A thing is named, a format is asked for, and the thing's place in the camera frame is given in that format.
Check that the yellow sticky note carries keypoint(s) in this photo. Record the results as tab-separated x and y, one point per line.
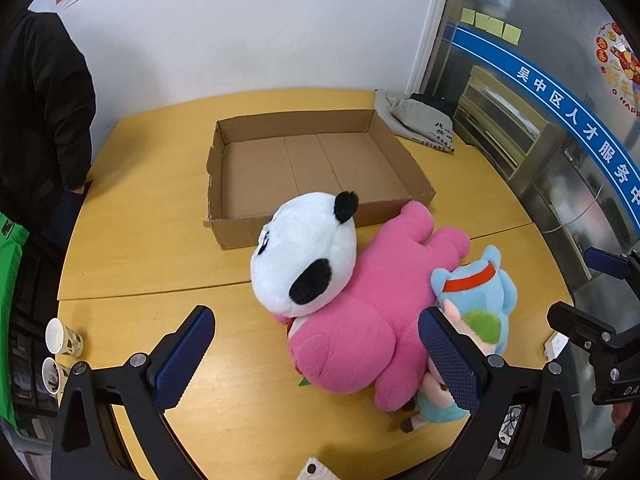
482	21
468	16
495	27
511	33

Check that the brown cardboard box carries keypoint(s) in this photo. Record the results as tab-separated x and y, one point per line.
310	160

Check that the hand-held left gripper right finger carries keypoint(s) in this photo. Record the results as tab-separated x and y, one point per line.
449	360

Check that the pink bear plush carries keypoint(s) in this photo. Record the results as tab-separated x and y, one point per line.
380	310

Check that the round festive window sticker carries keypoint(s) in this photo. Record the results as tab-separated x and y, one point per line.
620	62

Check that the metal shelf rack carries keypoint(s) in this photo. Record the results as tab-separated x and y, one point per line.
505	120

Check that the small teal dressed doll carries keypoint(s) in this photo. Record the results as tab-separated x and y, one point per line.
437	412

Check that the grey tote bag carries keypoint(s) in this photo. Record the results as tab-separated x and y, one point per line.
415	122

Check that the white black panda plush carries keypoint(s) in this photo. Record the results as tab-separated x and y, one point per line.
305	255

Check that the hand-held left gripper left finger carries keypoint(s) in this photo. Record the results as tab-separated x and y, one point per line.
184	357

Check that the blue window banner strip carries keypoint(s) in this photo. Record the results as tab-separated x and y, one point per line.
550	90

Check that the wooden desktop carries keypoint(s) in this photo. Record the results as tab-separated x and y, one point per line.
150	210

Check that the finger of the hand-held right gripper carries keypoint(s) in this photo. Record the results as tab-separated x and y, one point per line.
605	261
580	324

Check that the blue plush toy red collar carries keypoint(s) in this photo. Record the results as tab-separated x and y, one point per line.
480	285

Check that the white paper cup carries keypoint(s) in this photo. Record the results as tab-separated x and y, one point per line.
52	375
62	337

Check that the person's right hand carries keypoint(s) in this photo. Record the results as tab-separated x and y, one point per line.
626	417

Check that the white power socket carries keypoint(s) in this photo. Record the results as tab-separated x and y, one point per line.
555	346

